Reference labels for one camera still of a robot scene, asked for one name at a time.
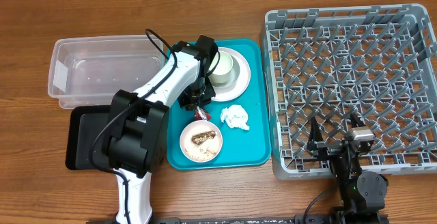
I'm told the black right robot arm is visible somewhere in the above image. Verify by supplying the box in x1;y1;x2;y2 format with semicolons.
302;113;389;224

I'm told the white tissue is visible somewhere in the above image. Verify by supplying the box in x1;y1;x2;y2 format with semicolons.
220;104;250;130

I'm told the large white plate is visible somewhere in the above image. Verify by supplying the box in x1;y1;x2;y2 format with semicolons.
211;47;251;102

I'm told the clear plastic bin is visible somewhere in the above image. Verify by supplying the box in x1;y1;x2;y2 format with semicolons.
47;35;166;109

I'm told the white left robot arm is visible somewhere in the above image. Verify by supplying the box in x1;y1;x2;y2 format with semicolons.
92;36;219;223

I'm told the grey-white bowl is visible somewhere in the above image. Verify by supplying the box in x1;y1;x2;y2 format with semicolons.
212;57;239;88

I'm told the black plastic tray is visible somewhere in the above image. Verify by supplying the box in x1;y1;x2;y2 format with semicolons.
65;104;165;171

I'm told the red snack wrapper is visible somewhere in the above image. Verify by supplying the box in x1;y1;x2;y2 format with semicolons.
194;107;211;121

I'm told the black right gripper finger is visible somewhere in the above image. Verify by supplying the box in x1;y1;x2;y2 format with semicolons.
309;116;324;143
350;113;366;128

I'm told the brown food scrap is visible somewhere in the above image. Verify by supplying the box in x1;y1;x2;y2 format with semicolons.
191;130;216;145

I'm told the grey dishwasher rack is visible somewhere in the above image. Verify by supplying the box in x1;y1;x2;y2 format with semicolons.
262;4;436;180

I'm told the small pink-white dish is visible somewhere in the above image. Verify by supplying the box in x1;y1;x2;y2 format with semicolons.
180;120;223;163

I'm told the cream plastic cup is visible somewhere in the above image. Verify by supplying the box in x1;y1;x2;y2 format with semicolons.
208;51;234;84

